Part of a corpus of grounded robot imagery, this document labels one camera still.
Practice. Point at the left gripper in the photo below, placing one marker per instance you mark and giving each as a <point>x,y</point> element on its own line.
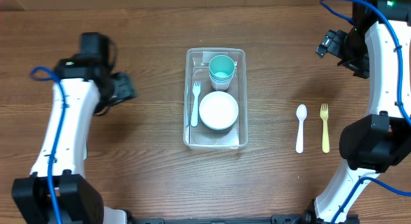
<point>123,90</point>

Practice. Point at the yellow fork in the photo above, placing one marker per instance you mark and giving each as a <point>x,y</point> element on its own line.
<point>325,136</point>

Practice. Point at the blue cup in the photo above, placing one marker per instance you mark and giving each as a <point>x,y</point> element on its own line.
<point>223,81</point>

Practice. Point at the clear plastic container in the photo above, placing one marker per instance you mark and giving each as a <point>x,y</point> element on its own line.
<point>197,69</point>

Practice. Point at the white spoon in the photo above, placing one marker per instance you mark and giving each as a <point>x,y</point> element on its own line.
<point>301,114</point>

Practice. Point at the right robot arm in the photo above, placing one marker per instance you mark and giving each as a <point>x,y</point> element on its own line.
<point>376,48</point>

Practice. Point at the green cup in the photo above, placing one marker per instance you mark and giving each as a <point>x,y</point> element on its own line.
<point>221,67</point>

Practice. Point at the pink cup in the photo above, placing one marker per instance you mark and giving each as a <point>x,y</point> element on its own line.
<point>220,86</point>

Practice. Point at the pale blue fork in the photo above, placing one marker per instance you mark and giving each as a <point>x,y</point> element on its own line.
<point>85,152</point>
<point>194,114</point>

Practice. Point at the light blue bowl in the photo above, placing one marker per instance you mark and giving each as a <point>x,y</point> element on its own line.
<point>218,126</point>

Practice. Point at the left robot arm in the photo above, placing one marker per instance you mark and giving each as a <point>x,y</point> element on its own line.
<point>56,190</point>

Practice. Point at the white bowl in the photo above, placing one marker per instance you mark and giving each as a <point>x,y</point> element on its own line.
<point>218,107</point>

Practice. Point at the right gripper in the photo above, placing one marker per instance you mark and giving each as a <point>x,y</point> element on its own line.
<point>330,44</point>

